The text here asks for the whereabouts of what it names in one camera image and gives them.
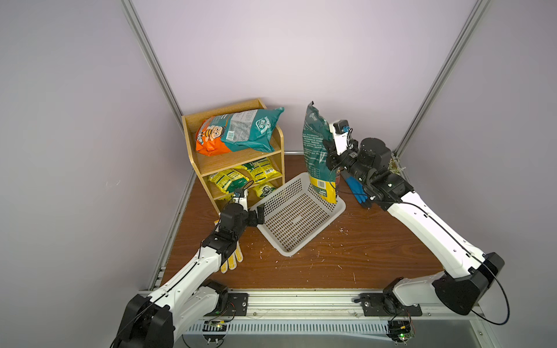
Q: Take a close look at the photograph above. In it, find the green yellow fertilizer bag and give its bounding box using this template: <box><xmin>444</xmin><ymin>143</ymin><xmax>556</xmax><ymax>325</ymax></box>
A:
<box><xmin>303</xmin><ymin>101</ymin><xmax>337</xmax><ymax>204</ymax></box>

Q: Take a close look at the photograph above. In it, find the white plastic basket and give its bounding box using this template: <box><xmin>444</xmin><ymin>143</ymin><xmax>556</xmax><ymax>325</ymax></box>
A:
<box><xmin>252</xmin><ymin>173</ymin><xmax>346</xmax><ymax>257</ymax></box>

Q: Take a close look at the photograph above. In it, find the yellow packet shelf back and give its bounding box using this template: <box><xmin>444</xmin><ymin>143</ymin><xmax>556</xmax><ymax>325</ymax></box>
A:
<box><xmin>235</xmin><ymin>157</ymin><xmax>272</xmax><ymax>171</ymax></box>

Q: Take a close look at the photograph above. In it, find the green orange fertilizer bag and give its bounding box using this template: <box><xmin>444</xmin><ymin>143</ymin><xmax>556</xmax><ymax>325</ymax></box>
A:
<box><xmin>195</xmin><ymin>107</ymin><xmax>284</xmax><ymax>156</ymax></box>

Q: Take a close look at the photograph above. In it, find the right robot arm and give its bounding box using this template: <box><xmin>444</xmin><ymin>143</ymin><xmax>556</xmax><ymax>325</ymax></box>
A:
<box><xmin>323</xmin><ymin>138</ymin><xmax>505</xmax><ymax>316</ymax></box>

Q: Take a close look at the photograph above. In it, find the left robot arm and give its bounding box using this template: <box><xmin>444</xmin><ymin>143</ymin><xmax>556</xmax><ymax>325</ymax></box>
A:
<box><xmin>111</xmin><ymin>203</ymin><xmax>265</xmax><ymax>347</ymax></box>

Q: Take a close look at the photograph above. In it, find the yellow packet bottom shelf right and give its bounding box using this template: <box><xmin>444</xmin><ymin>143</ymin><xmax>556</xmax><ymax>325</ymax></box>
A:
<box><xmin>252</xmin><ymin>183</ymin><xmax>276</xmax><ymax>199</ymax></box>

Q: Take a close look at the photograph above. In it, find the wooden three-tier shelf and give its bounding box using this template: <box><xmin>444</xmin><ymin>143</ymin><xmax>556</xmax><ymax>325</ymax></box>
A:
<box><xmin>181</xmin><ymin>98</ymin><xmax>285</xmax><ymax>213</ymax></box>

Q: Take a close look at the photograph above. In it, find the blue rubber glove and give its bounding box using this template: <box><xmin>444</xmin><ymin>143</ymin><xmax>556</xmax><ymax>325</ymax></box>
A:
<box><xmin>341</xmin><ymin>171</ymin><xmax>373</xmax><ymax>209</ymax></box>

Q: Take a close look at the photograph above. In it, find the potted green plant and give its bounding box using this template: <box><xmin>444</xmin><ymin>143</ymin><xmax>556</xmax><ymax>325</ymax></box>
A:
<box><xmin>389</xmin><ymin>153</ymin><xmax>406</xmax><ymax>176</ymax></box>

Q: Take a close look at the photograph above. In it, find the yellow knit work glove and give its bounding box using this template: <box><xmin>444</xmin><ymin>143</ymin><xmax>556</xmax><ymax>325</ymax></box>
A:
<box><xmin>207</xmin><ymin>219</ymin><xmax>243</xmax><ymax>273</ymax></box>

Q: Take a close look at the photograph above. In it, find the left controller board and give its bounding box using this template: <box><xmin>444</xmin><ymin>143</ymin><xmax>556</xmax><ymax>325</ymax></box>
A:
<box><xmin>202</xmin><ymin>320</ymin><xmax>228</xmax><ymax>347</ymax></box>

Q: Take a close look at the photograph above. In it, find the controller board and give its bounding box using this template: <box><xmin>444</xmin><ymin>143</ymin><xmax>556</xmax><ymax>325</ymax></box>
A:
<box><xmin>202</xmin><ymin>320</ymin><xmax>228</xmax><ymax>347</ymax></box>
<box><xmin>387</xmin><ymin>320</ymin><xmax>415</xmax><ymax>345</ymax></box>

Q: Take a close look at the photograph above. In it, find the right controller board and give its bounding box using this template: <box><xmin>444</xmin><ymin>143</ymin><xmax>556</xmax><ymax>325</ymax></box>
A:
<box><xmin>387</xmin><ymin>320</ymin><xmax>415</xmax><ymax>345</ymax></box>

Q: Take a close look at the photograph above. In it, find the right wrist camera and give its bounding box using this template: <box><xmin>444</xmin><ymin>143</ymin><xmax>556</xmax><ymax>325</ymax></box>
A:
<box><xmin>329</xmin><ymin>120</ymin><xmax>352</xmax><ymax>155</ymax></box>

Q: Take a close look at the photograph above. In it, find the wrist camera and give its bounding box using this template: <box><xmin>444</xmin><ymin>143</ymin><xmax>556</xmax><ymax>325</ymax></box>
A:
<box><xmin>329</xmin><ymin>120</ymin><xmax>352</xmax><ymax>155</ymax></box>
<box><xmin>231</xmin><ymin>188</ymin><xmax>249</xmax><ymax>211</ymax></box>

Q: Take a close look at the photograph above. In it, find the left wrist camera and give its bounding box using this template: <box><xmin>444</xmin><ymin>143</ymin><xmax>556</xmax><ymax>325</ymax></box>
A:
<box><xmin>231</xmin><ymin>188</ymin><xmax>249</xmax><ymax>211</ymax></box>

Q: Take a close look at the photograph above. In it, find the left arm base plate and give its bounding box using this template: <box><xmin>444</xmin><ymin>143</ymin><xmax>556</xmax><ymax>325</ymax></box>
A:
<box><xmin>205</xmin><ymin>292</ymin><xmax>249</xmax><ymax>318</ymax></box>

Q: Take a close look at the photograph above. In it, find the aluminium mounting rail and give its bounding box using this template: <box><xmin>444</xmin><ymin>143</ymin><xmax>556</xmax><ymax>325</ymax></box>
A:
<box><xmin>128</xmin><ymin>289</ymin><xmax>486</xmax><ymax>322</ymax></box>

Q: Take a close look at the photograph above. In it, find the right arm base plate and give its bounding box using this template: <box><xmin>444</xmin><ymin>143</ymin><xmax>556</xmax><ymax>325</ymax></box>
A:
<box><xmin>352</xmin><ymin>292</ymin><xmax>423</xmax><ymax>318</ymax></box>

